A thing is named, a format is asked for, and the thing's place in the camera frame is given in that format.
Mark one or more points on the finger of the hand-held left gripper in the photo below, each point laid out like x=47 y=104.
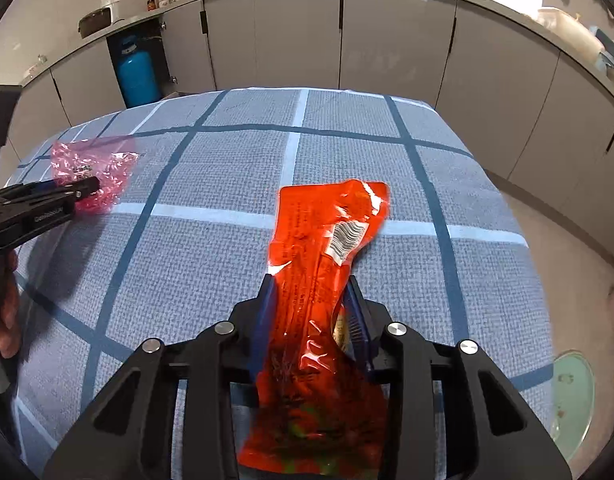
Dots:
x=42 y=186
x=87 y=186

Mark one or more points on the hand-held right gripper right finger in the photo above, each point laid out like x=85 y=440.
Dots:
x=359 y=325

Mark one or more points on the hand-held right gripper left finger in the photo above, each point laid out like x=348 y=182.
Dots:
x=261 y=325

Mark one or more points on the pink plastic bag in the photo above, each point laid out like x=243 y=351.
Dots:
x=107 y=165

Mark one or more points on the orange snack packet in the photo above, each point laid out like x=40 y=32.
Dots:
x=312 y=260

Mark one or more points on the bin with green liner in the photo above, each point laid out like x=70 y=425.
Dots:
x=572 y=390

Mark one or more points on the person's left hand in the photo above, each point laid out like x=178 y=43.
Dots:
x=9 y=320

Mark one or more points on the blue checkered tablecloth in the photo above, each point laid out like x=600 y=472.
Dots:
x=212 y=260

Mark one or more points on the blue gas cylinder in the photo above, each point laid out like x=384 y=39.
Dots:
x=137 y=75

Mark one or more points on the small clear bottle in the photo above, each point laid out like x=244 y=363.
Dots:
x=42 y=61

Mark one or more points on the dark cooking pot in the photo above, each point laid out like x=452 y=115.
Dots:
x=94 y=20

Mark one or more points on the grey kitchen counter cabinets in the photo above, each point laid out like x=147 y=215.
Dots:
x=387 y=50

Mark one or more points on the white plastic container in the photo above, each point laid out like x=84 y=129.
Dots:
x=572 y=30

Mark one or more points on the blue dish rack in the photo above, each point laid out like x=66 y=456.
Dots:
x=609 y=55

